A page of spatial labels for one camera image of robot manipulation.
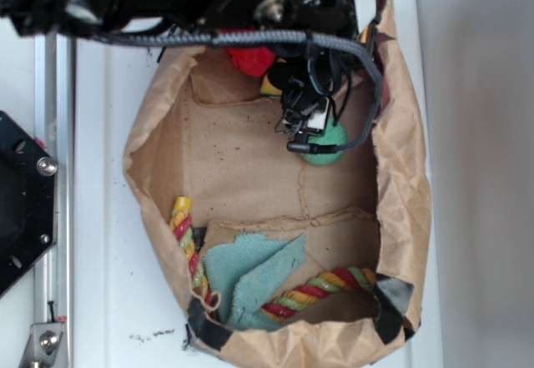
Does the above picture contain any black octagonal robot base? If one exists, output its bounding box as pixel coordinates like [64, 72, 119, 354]
[1, 111, 57, 294]

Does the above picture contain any teal cloth rag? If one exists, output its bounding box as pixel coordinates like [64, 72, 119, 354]
[204, 233, 306, 331]

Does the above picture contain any multicolour twisted rope toy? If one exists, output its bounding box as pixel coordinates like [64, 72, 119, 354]
[169, 196, 376, 322]

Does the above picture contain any grey braided cable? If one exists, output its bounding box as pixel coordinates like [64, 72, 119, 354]
[89, 28, 384, 152]

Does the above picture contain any green foam ball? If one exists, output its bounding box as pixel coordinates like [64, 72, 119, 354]
[302, 117, 347, 166]

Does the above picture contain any yellow green sponge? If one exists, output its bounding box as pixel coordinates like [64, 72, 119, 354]
[259, 74, 283, 97]

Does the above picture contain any aluminium frame rail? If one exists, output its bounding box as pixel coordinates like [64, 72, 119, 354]
[30, 34, 76, 367]

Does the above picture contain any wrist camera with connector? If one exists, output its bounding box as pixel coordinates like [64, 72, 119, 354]
[275, 78, 336, 154]

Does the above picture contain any metal corner bracket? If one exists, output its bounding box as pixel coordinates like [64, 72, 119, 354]
[18, 322, 69, 368]

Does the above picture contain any brown paper bag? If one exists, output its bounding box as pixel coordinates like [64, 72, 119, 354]
[123, 0, 431, 367]

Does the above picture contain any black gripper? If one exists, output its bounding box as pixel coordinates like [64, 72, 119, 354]
[195, 0, 359, 56]

